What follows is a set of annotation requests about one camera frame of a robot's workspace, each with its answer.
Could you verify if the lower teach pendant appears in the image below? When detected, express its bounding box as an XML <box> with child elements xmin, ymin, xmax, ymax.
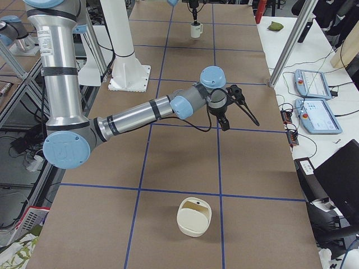
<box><xmin>294</xmin><ymin>98</ymin><xmax>343</xmax><ymax>135</ymax></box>

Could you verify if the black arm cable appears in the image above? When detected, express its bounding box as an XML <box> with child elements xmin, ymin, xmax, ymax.
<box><xmin>171</xmin><ymin>89</ymin><xmax>225</xmax><ymax>133</ymax></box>

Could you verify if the cream plastic bin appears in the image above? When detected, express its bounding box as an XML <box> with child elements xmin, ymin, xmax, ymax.
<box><xmin>176</xmin><ymin>197</ymin><xmax>212</xmax><ymax>238</ymax></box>

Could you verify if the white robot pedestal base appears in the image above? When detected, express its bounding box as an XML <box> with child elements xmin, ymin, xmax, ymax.
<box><xmin>100</xmin><ymin>0</ymin><xmax>151</xmax><ymax>92</ymax></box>

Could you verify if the black laptop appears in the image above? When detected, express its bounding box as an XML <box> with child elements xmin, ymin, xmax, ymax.
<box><xmin>314</xmin><ymin>139</ymin><xmax>358</xmax><ymax>225</ymax></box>

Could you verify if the upper teach pendant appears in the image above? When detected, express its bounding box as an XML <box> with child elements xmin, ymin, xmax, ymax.
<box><xmin>294</xmin><ymin>69</ymin><xmax>332</xmax><ymax>100</ymax></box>

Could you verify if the aluminium frame post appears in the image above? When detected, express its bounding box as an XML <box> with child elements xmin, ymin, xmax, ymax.
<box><xmin>269</xmin><ymin>0</ymin><xmax>318</xmax><ymax>88</ymax></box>

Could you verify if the white HOME mug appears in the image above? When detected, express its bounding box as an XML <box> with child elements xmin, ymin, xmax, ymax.
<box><xmin>190</xmin><ymin>22</ymin><xmax>203</xmax><ymax>39</ymax></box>

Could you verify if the green cloth pouch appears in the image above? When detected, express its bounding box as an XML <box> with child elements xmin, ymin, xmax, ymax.
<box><xmin>268</xmin><ymin>21</ymin><xmax>284</xmax><ymax>31</ymax></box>

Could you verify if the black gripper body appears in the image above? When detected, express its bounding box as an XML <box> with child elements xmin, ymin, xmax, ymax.
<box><xmin>209</xmin><ymin>88</ymin><xmax>227</xmax><ymax>119</ymax></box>
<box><xmin>188</xmin><ymin>0</ymin><xmax>199</xmax><ymax>14</ymax></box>

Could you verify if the teach pendant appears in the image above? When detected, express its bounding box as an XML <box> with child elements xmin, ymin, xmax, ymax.
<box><xmin>294</xmin><ymin>98</ymin><xmax>343</xmax><ymax>135</ymax></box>
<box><xmin>294</xmin><ymin>69</ymin><xmax>332</xmax><ymax>100</ymax></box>

